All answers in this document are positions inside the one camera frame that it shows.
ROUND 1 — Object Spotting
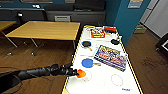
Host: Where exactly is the orange fruit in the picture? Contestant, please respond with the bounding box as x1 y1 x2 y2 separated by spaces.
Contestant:
75 69 87 80

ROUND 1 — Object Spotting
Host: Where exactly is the blue plastic bowl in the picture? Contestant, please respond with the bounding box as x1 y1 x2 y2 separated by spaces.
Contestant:
81 58 96 69

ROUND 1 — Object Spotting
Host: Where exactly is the yellow air hockey table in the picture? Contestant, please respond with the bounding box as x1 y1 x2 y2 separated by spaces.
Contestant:
61 24 144 94

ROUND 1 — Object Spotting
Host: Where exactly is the colourful board game box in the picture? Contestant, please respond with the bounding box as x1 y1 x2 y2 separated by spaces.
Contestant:
93 45 129 72

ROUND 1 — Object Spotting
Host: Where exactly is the red snack packet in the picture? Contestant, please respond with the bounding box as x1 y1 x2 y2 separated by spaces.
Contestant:
90 28 106 39

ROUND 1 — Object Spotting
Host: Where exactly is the black plastic bowl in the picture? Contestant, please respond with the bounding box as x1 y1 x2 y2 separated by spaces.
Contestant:
110 39 121 46

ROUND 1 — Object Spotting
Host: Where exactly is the red black game box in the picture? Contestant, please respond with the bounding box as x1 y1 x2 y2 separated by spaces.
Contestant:
103 26 118 35

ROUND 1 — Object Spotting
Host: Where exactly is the dark grey sofa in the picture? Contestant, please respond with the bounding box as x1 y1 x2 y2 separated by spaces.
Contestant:
44 0 108 24
0 8 48 24

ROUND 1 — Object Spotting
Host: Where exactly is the brown cardboard box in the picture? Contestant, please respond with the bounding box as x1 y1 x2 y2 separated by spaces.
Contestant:
134 24 147 35

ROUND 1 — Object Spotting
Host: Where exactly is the yellow framed pillar sign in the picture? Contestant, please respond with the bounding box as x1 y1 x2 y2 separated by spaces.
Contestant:
128 0 144 9

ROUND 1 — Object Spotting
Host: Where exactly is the black wheeled cart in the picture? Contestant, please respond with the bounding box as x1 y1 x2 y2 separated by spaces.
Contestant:
156 33 168 60

